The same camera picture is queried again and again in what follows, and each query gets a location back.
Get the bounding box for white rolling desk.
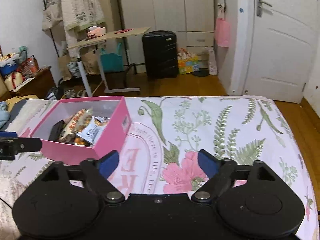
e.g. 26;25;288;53
67;27;150;96

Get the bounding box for wooden bedside cabinet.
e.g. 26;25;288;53
1;67;56;101

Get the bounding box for white wardrobe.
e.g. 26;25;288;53
116;0;216;74

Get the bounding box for black clothes rack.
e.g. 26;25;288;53
43;0;138;75

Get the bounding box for pink hanging bag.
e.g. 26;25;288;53
215;7;230;48

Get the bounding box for teal tote bag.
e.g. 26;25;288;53
100;43;124;72

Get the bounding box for pink tissue box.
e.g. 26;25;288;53
87;26;106;38

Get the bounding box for colourful gift bag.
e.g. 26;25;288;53
177;48;200;75

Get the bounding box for white snack bar wrapper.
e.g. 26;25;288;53
78;116;110;145

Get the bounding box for orange snack ball bag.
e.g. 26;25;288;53
58;108;93;146

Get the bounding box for black suitcase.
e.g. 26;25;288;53
142;30;179;80

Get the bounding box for pink storage box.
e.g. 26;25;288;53
24;96;131;165

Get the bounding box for black round stand base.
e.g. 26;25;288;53
192;68;209;77

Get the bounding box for black snack box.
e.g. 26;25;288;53
48;120;65;142

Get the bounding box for white plastic bag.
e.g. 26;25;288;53
207;47;217;75

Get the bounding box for cream knit cardigan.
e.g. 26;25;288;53
61;0;105;58

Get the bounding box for metal door handle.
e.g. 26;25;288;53
255;0;273;17

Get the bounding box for white door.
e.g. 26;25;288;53
244;0;318;103

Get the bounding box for beige tote bag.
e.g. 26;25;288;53
42;0;62;31

